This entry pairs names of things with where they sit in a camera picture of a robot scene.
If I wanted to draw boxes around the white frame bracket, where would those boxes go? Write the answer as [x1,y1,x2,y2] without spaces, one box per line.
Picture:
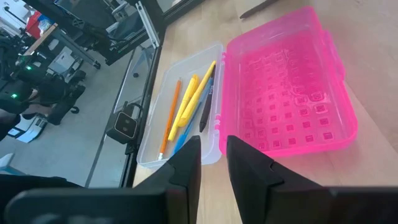
[134,0,161,50]

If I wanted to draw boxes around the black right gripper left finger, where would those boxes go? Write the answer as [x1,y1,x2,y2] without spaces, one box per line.
[4,135,202,224]

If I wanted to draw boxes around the clear supply box pink lid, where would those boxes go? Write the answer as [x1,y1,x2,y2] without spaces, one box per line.
[136,5,359,170]

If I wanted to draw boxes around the orange pencil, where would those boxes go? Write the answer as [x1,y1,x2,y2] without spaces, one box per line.
[157,78,182,161]

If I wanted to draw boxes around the red container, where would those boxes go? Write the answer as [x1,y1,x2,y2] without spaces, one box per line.
[25,10,43,39]

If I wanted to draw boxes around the yellow pen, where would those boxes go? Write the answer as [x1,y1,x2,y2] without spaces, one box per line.
[177,59,218,128]

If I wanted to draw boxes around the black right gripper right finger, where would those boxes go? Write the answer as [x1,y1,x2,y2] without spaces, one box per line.
[226,135,398,224]

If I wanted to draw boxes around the black pencil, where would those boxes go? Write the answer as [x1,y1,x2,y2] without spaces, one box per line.
[238,0,281,21]
[198,65,217,134]

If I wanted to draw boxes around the black table-level camera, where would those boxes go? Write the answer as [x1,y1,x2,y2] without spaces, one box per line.
[104,100,145,147]

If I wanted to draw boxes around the blue pen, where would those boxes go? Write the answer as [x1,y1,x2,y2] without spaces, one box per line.
[170,77,216,157]

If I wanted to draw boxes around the white papers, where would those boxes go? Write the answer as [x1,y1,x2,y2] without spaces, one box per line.
[7,114,48,144]

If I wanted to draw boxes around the wooden background table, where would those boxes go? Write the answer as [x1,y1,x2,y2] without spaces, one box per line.
[22,22,102,70]

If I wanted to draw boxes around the yellow highlighter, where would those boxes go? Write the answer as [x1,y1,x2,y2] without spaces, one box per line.
[167,73,201,142]

